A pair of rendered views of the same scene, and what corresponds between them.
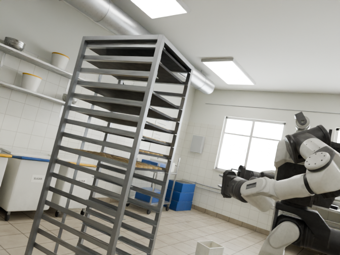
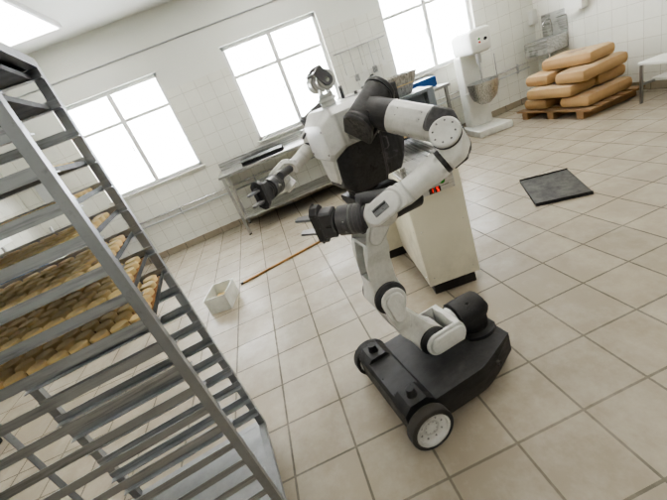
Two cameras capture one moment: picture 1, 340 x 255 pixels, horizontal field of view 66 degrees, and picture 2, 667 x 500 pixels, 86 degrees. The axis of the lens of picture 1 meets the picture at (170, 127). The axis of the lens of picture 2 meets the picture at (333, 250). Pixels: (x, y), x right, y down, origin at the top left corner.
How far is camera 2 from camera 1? 0.61 m
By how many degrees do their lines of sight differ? 50
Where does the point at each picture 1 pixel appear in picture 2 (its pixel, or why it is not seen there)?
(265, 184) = (399, 195)
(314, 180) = (455, 156)
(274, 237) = (374, 235)
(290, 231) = not seen: hidden behind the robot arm
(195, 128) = (18, 164)
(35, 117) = not seen: outside the picture
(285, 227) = not seen: hidden behind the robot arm
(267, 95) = (94, 39)
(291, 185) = (430, 178)
